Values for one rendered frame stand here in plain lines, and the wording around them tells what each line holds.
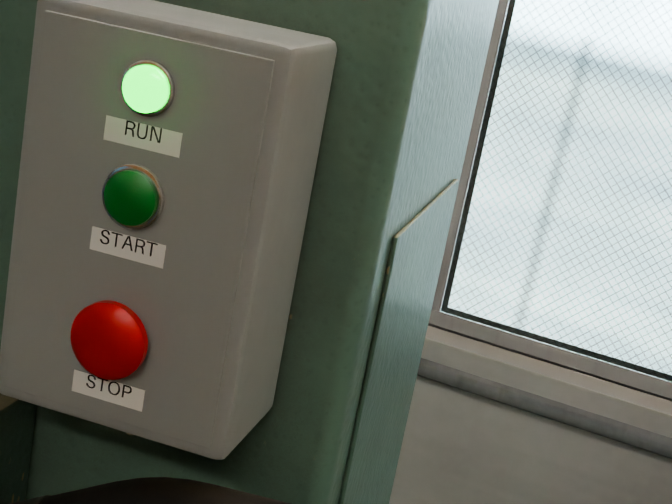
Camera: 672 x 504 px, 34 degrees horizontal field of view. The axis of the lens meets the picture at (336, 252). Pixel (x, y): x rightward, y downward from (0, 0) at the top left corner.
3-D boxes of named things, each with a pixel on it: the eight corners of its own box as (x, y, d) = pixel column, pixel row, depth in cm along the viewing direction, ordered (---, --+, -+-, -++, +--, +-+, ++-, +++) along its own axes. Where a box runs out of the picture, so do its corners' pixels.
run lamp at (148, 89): (119, 109, 40) (127, 54, 39) (170, 121, 39) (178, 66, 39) (111, 111, 39) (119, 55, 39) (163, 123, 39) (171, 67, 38)
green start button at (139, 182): (100, 220, 41) (108, 157, 40) (159, 235, 40) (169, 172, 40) (92, 223, 40) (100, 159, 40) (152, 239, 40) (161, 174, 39)
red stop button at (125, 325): (75, 362, 43) (84, 289, 42) (146, 383, 42) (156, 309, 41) (61, 370, 42) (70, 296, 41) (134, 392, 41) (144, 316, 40)
